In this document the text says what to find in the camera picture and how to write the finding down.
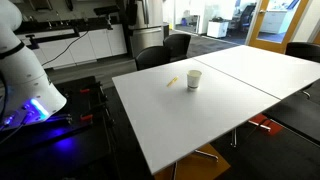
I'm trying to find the yellow pen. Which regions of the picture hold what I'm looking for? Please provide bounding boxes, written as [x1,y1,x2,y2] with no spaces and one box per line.
[166,76,180,88]

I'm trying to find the white paper cup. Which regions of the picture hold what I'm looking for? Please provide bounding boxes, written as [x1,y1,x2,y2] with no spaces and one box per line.
[186,69,203,91]

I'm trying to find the chrome table leg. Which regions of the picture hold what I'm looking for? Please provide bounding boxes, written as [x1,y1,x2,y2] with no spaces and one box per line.
[230,128,238,148]
[171,162,178,180]
[193,149,220,163]

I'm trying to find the white low cabinet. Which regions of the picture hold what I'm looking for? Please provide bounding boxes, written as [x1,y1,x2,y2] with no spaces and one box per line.
[206,17,230,39]

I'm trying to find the orange floor board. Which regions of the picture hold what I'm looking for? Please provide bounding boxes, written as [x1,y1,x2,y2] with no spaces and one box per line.
[153,143,232,180]

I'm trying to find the white kitchen cabinets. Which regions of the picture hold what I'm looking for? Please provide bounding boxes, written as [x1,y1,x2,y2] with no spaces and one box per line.
[15,23,128,70]

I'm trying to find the red floor mat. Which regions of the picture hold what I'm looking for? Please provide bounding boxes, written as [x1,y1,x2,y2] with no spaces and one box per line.
[248,113,284,136]

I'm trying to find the black robot stand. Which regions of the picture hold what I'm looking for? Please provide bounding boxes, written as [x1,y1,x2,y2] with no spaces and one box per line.
[0,75,116,180]

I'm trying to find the blue office chair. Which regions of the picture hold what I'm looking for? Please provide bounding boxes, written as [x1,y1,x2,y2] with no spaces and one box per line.
[238,3,257,33]

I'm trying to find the black mounting bar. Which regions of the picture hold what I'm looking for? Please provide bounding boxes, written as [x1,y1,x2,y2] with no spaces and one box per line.
[24,26,81,50]

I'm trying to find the white drawer unit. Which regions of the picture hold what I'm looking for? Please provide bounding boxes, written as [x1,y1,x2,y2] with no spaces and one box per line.
[259,9,288,35]

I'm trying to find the orange wooden glass door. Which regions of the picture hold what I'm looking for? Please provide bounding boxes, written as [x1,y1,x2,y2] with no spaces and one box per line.
[245,0,312,55]

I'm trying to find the orange handled black clamp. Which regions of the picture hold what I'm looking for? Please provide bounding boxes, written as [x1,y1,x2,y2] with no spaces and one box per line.
[78,82,103,96]
[79,101,111,124]

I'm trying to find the black camera stand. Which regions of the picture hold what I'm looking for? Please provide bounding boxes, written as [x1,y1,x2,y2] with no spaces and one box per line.
[93,4,121,31]

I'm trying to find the black hanging power cable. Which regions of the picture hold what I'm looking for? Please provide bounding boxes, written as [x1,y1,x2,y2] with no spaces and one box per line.
[41,30,90,67]

